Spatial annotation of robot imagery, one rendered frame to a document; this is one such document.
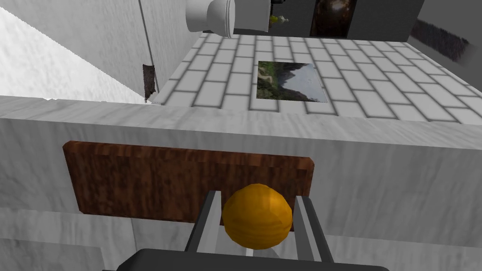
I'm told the brown wooden drawer front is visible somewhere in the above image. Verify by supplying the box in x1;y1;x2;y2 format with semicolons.
62;141;315;231

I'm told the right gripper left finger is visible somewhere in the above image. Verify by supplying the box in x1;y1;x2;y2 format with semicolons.
184;190;222;253

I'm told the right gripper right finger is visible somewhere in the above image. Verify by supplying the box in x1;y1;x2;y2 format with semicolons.
293;195;334;263

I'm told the landscape picture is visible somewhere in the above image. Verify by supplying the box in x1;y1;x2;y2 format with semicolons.
256;61;328;103

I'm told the orange ball knob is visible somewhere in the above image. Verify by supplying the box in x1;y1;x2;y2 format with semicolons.
222;183;293;250

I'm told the white toilet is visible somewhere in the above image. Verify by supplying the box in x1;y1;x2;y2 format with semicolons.
185;0;236;39

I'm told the dark brown door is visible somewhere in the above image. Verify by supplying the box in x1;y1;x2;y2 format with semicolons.
309;0;357;38

